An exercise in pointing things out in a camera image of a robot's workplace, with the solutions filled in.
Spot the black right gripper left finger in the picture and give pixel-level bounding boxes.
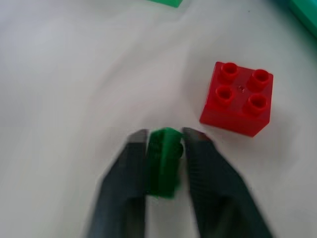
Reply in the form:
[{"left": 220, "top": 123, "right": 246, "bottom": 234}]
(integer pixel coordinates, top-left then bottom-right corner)
[{"left": 85, "top": 128, "right": 149, "bottom": 238}]

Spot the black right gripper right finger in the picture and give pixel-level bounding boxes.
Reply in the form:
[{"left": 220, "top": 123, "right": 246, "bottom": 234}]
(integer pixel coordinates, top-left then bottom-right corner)
[{"left": 182, "top": 126, "right": 275, "bottom": 238}]

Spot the green toy building block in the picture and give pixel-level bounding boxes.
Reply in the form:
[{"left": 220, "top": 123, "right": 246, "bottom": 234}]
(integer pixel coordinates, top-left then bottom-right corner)
[
  {"left": 145, "top": 127, "right": 184, "bottom": 198},
  {"left": 148, "top": 0, "right": 184, "bottom": 8}
]

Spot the red toy building block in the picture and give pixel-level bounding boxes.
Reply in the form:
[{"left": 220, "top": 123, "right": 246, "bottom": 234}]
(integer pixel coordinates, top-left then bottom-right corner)
[{"left": 199, "top": 61, "right": 274, "bottom": 137}]

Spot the green plastic bin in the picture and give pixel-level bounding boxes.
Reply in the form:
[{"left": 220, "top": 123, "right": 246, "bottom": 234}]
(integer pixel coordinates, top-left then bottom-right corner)
[{"left": 287, "top": 0, "right": 317, "bottom": 38}]

